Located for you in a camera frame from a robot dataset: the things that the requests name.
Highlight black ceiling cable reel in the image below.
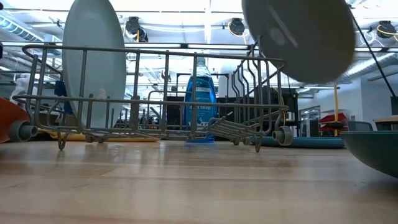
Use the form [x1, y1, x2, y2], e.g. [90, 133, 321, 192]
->
[376, 20, 398, 39]
[228, 17, 247, 37]
[125, 16, 149, 44]

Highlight red storage bins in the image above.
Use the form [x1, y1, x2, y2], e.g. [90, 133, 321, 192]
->
[319, 112, 348, 137]

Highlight grey chair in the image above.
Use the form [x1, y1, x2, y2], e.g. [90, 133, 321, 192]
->
[347, 120, 374, 132]

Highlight blue dish soap bottle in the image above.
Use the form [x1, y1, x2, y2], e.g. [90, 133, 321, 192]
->
[183, 57, 218, 144]

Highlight teal plate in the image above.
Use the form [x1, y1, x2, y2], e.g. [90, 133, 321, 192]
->
[340, 130, 398, 179]

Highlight grey plate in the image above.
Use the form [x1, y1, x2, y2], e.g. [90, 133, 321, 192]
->
[241, 0, 356, 85]

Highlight wooden side table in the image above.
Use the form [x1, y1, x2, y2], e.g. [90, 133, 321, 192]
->
[374, 115, 398, 140]

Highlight light blue plate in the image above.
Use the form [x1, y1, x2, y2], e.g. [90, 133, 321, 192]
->
[62, 0, 127, 129]

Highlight thin black diagonal rod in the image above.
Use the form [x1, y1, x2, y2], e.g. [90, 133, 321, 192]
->
[350, 11, 398, 101]

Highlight orange plate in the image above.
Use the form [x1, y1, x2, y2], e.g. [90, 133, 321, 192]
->
[0, 96, 31, 144]

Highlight grey wire dish rack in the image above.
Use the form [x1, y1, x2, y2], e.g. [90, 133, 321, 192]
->
[11, 43, 294, 153]

